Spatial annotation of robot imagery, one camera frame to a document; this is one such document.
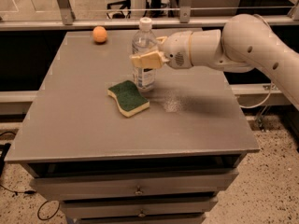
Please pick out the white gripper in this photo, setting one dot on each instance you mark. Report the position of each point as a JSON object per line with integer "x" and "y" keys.
{"x": 176, "y": 49}

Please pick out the grey drawer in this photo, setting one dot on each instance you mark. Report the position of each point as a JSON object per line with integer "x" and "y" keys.
{"x": 139, "y": 207}
{"x": 133, "y": 185}

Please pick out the black office chair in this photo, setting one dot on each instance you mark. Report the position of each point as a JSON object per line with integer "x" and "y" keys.
{"x": 120, "y": 9}

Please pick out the green and yellow sponge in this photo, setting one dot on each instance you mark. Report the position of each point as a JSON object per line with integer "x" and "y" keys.
{"x": 128, "y": 98}

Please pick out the lower grey drawer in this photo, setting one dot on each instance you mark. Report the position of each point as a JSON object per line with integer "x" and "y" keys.
{"x": 139, "y": 207}

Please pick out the orange ball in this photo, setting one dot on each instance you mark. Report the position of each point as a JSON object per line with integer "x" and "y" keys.
{"x": 99, "y": 34}

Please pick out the upper grey drawer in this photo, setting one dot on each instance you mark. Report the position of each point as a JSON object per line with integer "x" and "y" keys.
{"x": 133, "y": 185}

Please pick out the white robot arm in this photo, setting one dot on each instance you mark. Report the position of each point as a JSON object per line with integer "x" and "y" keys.
{"x": 245, "y": 42}

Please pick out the metal railing frame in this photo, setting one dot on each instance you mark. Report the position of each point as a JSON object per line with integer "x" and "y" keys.
{"x": 26, "y": 15}

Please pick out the clear plastic water bottle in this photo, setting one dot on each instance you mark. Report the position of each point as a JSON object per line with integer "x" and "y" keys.
{"x": 144, "y": 40}

